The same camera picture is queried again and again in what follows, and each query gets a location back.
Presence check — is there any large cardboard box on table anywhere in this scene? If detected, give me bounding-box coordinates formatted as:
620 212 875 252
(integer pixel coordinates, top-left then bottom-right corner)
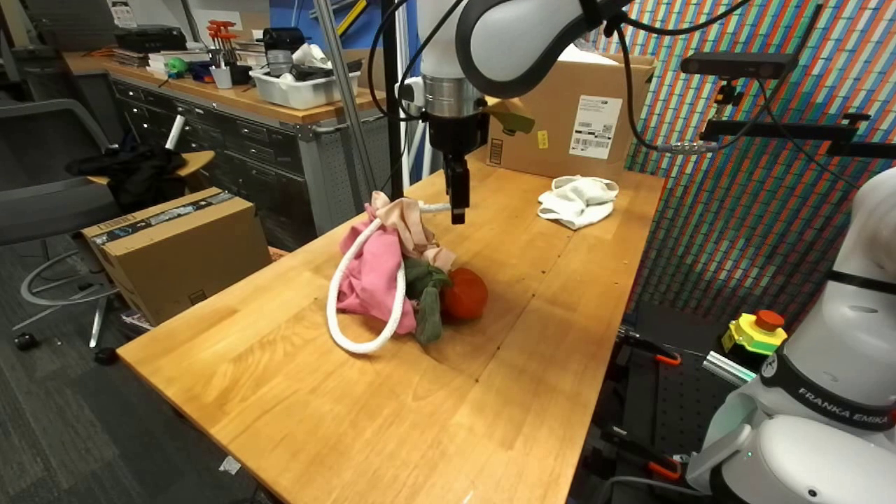
483 44 654 177

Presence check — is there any wrist camera with yellow-green mount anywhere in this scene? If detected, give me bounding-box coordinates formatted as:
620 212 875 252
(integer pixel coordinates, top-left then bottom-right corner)
487 107 533 135

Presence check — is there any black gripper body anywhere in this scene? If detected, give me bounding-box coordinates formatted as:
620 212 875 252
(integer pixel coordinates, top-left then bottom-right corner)
427 113 489 191

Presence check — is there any white rope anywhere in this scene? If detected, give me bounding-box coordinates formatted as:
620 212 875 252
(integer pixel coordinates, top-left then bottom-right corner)
322 200 452 358

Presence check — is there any cardboard box beside table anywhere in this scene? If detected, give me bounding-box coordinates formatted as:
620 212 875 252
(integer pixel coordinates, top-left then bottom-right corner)
81 189 272 324

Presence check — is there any black camera stand pole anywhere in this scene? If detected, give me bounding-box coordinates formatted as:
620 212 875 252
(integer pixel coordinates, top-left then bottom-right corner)
679 0 896 161

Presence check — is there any peach shirt with orange print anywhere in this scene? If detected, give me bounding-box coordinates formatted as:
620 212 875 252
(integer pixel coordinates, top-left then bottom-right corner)
365 191 456 271

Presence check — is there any red cloth ball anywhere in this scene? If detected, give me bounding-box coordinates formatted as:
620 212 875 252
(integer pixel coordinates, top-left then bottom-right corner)
442 270 487 323

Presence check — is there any white towel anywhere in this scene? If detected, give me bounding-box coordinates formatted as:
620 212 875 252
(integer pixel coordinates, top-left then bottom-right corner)
536 173 619 229

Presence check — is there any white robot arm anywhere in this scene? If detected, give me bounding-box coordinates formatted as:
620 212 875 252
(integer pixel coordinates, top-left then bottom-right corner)
417 0 654 225

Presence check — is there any workbench with drawers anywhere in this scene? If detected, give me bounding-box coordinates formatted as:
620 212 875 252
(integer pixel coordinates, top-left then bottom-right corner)
63 53 392 250

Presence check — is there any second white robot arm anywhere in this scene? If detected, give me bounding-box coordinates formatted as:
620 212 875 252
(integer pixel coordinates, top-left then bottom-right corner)
685 169 896 504

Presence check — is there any pink cloth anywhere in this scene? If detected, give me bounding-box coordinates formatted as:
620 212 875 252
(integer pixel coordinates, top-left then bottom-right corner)
336 229 403 323

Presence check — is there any dark green cloth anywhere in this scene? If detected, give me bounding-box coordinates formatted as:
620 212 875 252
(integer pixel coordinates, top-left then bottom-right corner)
403 260 447 345

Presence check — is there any white plastic bin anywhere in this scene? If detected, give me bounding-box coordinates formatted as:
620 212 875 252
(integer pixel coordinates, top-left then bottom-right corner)
252 71 342 110

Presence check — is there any emergency stop button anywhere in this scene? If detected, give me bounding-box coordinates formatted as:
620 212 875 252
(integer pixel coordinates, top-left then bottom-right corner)
721 308 785 357

